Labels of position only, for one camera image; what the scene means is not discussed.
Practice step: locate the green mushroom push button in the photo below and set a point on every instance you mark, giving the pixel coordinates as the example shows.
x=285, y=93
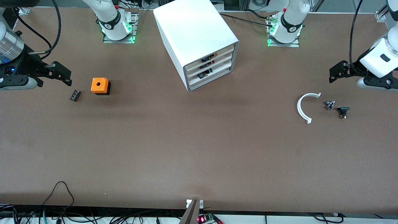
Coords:
x=204, y=75

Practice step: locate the aluminium table corner bracket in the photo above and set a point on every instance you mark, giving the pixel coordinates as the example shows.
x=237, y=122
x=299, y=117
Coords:
x=24, y=11
x=380, y=16

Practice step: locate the orange button enclosure box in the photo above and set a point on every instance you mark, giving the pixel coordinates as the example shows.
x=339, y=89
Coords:
x=99, y=84

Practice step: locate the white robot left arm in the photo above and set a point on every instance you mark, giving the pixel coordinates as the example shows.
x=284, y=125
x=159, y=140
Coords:
x=289, y=25

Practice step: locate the white curved plastic arc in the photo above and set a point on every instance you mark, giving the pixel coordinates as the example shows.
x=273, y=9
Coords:
x=298, y=108

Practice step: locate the white metal edge bracket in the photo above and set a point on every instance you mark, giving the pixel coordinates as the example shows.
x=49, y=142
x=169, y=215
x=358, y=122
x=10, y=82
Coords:
x=188, y=203

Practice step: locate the white plastic cabinet drawer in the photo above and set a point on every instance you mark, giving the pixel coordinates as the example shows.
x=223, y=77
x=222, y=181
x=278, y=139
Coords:
x=194, y=76
x=194, y=83
x=194, y=68

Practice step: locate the circuit board with red light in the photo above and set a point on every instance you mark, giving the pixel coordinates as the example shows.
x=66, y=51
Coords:
x=202, y=219

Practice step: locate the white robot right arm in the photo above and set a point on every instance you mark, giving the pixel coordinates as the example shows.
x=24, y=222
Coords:
x=113, y=21

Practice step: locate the small black contact block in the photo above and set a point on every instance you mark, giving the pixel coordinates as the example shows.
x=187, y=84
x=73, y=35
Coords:
x=75, y=95

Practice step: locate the grey metal bar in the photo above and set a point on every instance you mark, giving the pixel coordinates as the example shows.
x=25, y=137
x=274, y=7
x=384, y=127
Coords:
x=190, y=216

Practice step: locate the small silver black part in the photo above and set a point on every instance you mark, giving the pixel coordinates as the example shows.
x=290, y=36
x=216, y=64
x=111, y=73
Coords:
x=329, y=105

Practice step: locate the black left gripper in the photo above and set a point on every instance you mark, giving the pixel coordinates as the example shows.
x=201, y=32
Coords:
x=355, y=68

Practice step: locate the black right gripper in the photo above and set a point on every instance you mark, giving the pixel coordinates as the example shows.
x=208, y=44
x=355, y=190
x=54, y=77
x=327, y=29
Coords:
x=27, y=63

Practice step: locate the white drawer cabinet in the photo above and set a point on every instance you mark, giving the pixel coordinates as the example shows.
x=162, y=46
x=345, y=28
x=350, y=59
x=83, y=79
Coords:
x=192, y=28

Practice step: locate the red mushroom push button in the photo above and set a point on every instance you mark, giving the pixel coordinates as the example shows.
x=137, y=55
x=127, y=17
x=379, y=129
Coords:
x=205, y=66

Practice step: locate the small black switch part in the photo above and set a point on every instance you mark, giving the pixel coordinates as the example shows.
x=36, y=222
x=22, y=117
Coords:
x=343, y=109

